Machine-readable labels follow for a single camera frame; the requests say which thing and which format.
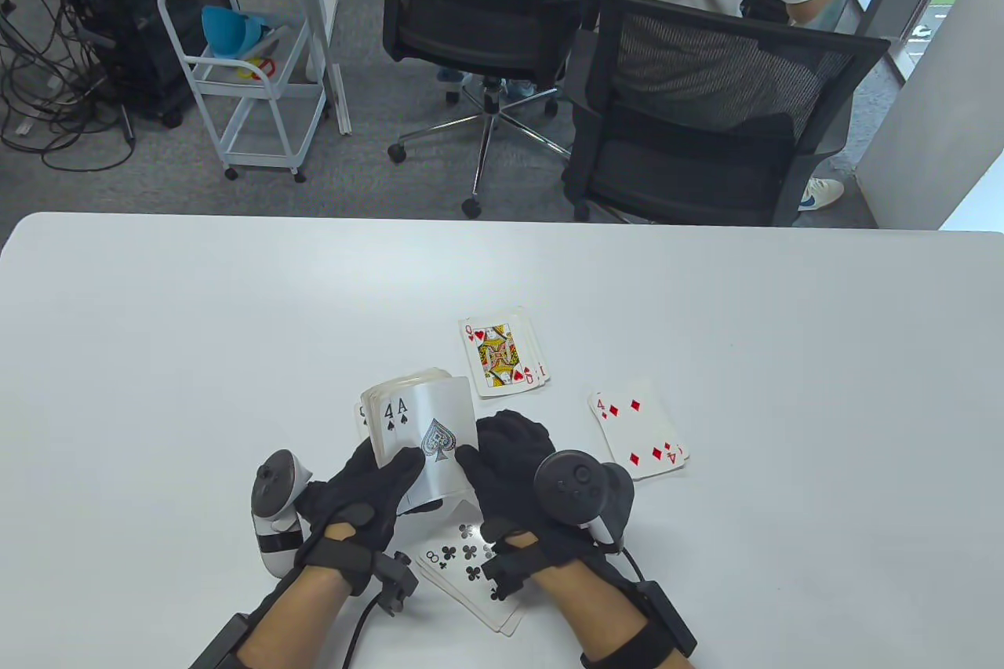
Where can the black mesh office chair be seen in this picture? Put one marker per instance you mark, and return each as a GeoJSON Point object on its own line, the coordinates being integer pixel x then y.
{"type": "Point", "coordinates": [706, 175]}
{"type": "Point", "coordinates": [471, 26]}

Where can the deck of playing cards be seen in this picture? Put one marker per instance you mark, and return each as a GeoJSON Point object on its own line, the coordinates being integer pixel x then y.
{"type": "Point", "coordinates": [380, 426]}

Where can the four of diamonds playing card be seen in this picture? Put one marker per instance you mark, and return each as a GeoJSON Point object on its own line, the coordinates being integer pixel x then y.
{"type": "Point", "coordinates": [643, 426]}

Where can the person's left forearm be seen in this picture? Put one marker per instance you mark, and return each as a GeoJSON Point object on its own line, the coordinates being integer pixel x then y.
{"type": "Point", "coordinates": [294, 622]}

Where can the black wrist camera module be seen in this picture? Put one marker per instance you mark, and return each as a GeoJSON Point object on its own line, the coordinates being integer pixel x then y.
{"type": "Point", "coordinates": [510, 571]}
{"type": "Point", "coordinates": [396, 583]}

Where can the black computer tower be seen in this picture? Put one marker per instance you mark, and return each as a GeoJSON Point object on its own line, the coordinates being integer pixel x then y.
{"type": "Point", "coordinates": [118, 10]}

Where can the person's right hand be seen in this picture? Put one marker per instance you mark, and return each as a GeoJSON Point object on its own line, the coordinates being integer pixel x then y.
{"type": "Point", "coordinates": [510, 496]}

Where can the ace of spades playing card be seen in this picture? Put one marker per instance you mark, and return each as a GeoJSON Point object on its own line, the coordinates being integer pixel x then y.
{"type": "Point", "coordinates": [439, 410]}

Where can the eight of clubs playing card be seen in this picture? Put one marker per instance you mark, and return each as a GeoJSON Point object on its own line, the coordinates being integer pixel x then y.
{"type": "Point", "coordinates": [459, 575]}

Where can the grey white VR controller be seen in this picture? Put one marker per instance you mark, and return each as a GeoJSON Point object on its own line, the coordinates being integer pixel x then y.
{"type": "Point", "coordinates": [271, 543]}
{"type": "Point", "coordinates": [569, 489]}

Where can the blue plastic funnel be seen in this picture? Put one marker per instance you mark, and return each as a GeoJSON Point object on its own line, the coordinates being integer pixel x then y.
{"type": "Point", "coordinates": [223, 34]}

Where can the queen of hearts playing card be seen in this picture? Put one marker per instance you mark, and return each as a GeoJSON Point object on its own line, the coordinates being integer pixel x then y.
{"type": "Point", "coordinates": [494, 351]}

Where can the person's left hand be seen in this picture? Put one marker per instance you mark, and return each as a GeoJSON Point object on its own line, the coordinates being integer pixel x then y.
{"type": "Point", "coordinates": [357, 512]}

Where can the person's right forearm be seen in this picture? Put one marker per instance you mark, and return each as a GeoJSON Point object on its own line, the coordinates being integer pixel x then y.
{"type": "Point", "coordinates": [596, 606]}

